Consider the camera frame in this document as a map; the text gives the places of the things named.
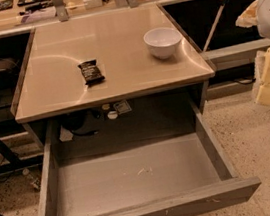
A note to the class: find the dark rxbar chocolate wrapper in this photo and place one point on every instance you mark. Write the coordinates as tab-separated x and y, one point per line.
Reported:
91	72

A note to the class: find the open grey wooden drawer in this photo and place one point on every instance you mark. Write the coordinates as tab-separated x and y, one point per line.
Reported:
161	160

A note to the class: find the white ceramic bowl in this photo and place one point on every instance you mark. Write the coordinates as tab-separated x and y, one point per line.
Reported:
162	42

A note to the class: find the white label sticker under table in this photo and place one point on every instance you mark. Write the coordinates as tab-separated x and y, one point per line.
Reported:
122	107

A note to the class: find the black stand leg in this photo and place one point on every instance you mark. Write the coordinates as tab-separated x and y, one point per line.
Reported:
14	163

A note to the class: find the grey metal post left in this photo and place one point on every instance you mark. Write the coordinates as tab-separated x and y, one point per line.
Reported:
60	10

